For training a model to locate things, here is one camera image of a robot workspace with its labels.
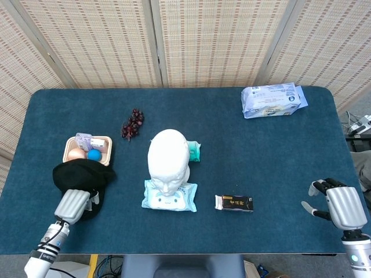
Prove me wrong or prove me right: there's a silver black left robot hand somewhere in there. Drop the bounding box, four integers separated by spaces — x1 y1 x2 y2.
54 188 101 226

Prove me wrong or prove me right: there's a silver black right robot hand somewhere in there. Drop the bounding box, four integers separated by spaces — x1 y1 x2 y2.
301 178 369 231

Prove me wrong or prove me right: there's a black baseball cap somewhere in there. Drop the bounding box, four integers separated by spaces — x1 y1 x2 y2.
52 161 117 221

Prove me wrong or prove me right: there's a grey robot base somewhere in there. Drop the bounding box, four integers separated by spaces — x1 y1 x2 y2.
120 254 246 278

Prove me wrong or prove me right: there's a white foam mannequin head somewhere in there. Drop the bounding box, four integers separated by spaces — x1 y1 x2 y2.
147 129 191 195

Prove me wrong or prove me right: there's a peach coloured egg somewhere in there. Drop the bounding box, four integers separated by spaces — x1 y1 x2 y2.
67 148 88 161

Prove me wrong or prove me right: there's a beige plastic tray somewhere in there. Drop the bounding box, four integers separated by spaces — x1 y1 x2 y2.
62 136 113 167

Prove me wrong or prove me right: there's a clear purple box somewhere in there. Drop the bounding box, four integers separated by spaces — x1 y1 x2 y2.
75 132 93 151

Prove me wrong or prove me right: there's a white power strip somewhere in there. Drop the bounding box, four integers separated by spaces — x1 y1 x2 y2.
347 114 371 134

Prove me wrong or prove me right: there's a dark purple grape bunch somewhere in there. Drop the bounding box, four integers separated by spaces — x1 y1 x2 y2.
121 108 145 142

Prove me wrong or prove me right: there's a black carton with open flap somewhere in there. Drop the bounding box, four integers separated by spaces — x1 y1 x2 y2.
214 194 254 213

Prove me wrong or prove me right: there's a brown cardboard box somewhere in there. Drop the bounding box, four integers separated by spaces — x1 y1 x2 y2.
243 259 288 278

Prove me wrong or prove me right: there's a blue cartoon wet wipes pack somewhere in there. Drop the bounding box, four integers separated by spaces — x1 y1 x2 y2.
141 179 198 213

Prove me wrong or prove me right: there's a large blue tissue pack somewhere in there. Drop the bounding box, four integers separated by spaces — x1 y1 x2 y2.
241 82 309 119

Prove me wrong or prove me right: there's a green wipes pack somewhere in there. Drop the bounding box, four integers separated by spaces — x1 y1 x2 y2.
187 140 202 163

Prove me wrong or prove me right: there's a bamboo folding screen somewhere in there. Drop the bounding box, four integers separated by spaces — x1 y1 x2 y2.
0 0 371 189

